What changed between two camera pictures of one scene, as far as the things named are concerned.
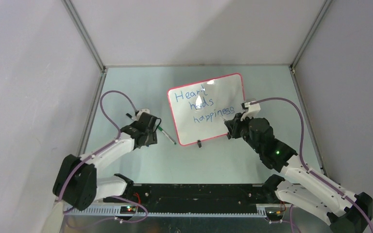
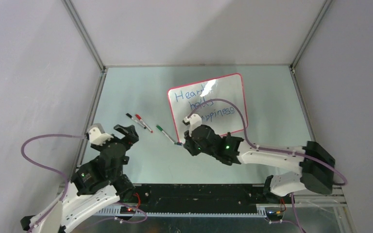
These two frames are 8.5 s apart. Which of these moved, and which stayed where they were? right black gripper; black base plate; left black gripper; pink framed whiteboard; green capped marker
Moved: left black gripper; right black gripper
Stayed: green capped marker; pink framed whiteboard; black base plate
